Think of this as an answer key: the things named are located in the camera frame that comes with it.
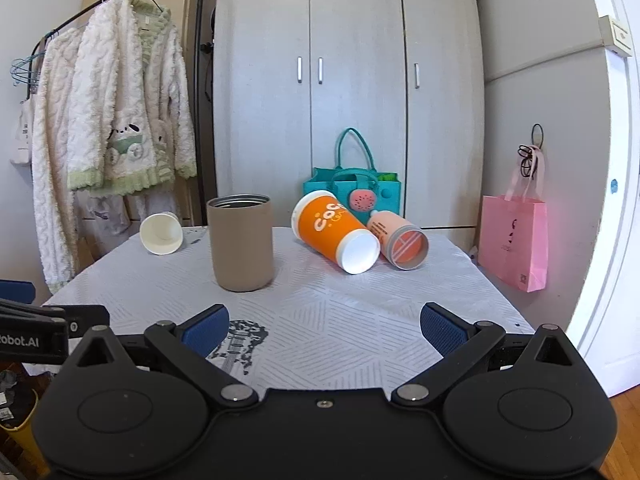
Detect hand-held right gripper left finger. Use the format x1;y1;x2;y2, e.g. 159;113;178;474
61;304;259;407

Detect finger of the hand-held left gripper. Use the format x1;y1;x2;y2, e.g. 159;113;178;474
0;281;36;306

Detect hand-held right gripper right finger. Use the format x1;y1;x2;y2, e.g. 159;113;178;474
390;302;589;407

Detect taupe metal tumbler cup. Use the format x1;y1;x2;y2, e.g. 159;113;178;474
206;194;275;293

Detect peach pink paper cup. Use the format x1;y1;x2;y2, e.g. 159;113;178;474
366;209;430;271

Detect white paper cup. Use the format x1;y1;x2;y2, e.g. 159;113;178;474
139;212;185;256

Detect orange paper cup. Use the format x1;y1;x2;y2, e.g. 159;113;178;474
291;190;382;275

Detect yellow bin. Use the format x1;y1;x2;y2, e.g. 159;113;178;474
0;386;52;479

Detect pink paper shopping bag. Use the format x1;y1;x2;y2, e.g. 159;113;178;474
477;144;549;294

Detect white printed garment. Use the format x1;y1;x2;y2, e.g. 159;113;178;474
74;191;180;257

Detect white patterned tablecloth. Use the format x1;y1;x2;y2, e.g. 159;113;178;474
39;224;540;402

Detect long white fuzzy robe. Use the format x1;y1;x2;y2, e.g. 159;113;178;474
30;25;97;296

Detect teal felt tote bag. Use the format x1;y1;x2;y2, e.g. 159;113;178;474
302;127;401;222

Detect white cloth tote bag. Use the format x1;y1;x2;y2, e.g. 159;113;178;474
9;94;37;166

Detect white door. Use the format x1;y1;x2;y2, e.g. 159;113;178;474
567;0;640;402

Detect teal clothes hangers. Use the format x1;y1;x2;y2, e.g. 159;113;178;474
10;54;42;95

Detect white cardigan with green trim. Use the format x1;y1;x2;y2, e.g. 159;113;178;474
66;0;199;199

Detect grey wardrobe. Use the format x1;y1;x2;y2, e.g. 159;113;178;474
211;0;487;247

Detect black clothes rack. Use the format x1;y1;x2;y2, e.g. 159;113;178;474
29;0;209;227

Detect black hair ties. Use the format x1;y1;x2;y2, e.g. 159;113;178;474
516;123;547;179

